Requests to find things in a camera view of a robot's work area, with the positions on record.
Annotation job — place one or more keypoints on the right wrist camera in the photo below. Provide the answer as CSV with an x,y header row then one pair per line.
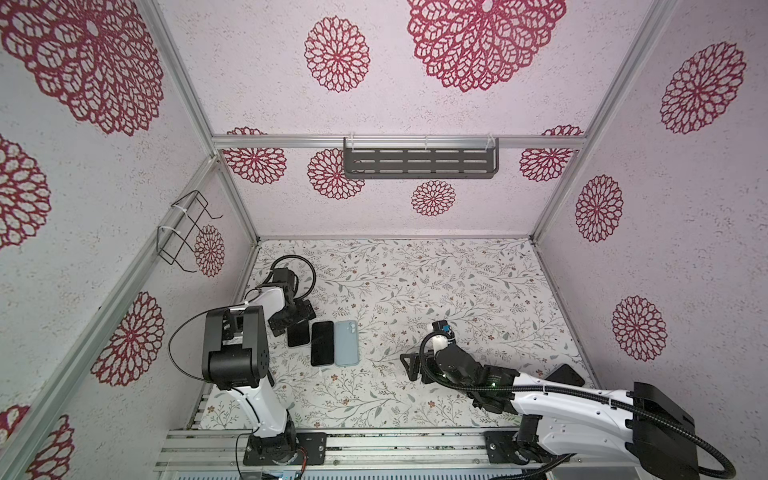
x,y
444,335

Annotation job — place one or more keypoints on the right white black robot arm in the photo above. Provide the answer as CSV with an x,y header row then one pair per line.
x,y
560,418

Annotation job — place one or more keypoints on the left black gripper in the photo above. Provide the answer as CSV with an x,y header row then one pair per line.
x,y
304,312

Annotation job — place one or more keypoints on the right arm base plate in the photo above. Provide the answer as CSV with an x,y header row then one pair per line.
x,y
511,447

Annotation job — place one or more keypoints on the light blue phone case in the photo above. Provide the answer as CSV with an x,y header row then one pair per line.
x,y
346,343

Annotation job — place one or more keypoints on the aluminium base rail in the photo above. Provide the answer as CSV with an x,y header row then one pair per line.
x,y
350,449

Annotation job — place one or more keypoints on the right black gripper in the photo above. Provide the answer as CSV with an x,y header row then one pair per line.
x,y
428,361

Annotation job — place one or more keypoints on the dark grey wall shelf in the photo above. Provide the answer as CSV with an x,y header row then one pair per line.
x,y
425,163

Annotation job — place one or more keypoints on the black wire wall rack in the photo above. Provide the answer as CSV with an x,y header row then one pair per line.
x,y
193,243

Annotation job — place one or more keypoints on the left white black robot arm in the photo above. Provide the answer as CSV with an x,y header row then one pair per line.
x,y
236,359

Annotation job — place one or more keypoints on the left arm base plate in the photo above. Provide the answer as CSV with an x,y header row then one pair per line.
x,y
294,449

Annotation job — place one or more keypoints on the bare black phone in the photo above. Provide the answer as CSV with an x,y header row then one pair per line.
x,y
322,351

